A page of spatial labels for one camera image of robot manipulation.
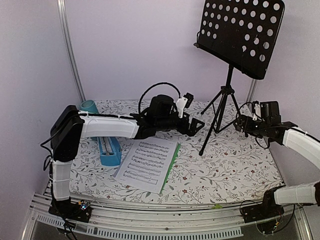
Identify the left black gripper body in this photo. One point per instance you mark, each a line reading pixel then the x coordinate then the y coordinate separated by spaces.
pixel 182 128

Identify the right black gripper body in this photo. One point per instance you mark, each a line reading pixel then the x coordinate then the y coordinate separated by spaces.
pixel 259 131

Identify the white sheet music page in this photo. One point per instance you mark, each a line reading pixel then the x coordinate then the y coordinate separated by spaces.
pixel 147 164

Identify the black music stand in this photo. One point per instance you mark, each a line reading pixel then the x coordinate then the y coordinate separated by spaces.
pixel 242 33

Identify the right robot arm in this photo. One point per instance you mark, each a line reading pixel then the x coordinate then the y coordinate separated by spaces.
pixel 266 123

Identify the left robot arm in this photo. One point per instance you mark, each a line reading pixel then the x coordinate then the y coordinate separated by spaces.
pixel 163 114

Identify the green paper sheet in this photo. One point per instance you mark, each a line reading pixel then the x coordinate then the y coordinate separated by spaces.
pixel 171 167

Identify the floral table mat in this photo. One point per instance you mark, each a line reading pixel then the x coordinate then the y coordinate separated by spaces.
pixel 227 167

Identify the blue metronome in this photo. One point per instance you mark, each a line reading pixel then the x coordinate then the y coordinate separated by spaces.
pixel 110 151

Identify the teal cylinder cup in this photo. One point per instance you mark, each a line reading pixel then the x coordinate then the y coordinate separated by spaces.
pixel 89 106

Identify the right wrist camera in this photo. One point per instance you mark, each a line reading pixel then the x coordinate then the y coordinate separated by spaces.
pixel 256 110

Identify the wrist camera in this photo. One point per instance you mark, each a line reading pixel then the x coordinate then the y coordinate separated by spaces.
pixel 256 110
pixel 183 102

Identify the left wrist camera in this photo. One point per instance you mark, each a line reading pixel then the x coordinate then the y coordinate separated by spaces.
pixel 183 102

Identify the right aluminium frame post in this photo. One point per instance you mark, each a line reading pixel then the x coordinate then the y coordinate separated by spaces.
pixel 251 90

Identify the aluminium frame post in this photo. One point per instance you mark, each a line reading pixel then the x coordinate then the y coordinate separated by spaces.
pixel 251 90
pixel 61 6

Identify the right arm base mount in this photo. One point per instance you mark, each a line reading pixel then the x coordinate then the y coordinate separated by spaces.
pixel 261 211

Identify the aluminium front rail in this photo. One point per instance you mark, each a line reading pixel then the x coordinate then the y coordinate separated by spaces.
pixel 124 220

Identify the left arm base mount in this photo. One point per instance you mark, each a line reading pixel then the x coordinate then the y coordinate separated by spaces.
pixel 80 211

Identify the left aluminium frame post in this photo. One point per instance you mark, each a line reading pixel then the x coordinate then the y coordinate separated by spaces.
pixel 61 6

